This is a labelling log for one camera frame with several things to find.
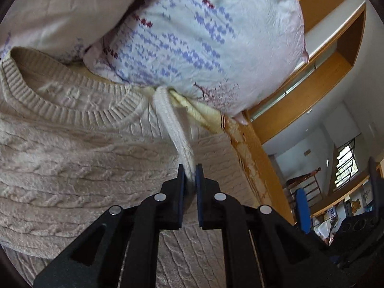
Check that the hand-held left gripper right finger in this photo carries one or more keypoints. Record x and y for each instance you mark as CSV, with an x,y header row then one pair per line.
x,y
198,192

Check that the pink floral pillow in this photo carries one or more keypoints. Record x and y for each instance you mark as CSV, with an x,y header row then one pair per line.
x,y
66,9

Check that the wooden bed headboard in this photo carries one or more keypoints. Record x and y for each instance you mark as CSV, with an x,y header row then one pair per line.
x,y
300,105

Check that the yellow patterned bed sheet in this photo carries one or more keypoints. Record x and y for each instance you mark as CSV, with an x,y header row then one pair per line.
x,y
195,109

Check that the stair railing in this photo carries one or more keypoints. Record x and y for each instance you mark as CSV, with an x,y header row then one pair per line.
x,y
309,186

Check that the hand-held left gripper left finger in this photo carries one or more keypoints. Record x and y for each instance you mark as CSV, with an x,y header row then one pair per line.
x,y
181,192

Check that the orange patterned mattress edge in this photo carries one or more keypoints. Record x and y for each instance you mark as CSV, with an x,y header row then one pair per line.
x,y
255,162

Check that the barred window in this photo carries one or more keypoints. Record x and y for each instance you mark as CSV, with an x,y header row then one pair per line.
x,y
348,165

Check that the blue floral pillow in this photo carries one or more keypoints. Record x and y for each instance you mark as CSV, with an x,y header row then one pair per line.
x,y
195,36

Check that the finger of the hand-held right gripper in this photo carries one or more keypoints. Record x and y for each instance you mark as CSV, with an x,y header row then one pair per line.
x,y
302,210

